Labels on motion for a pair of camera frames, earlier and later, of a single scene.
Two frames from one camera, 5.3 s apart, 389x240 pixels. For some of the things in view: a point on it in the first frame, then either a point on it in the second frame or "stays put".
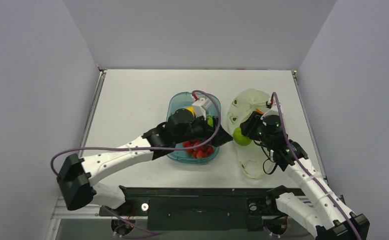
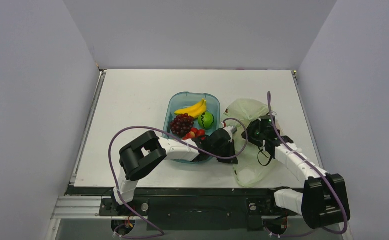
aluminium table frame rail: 59,210 stays put
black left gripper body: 199,130 to 225,151
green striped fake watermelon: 210,120 stays put
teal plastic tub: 179,100 stays put
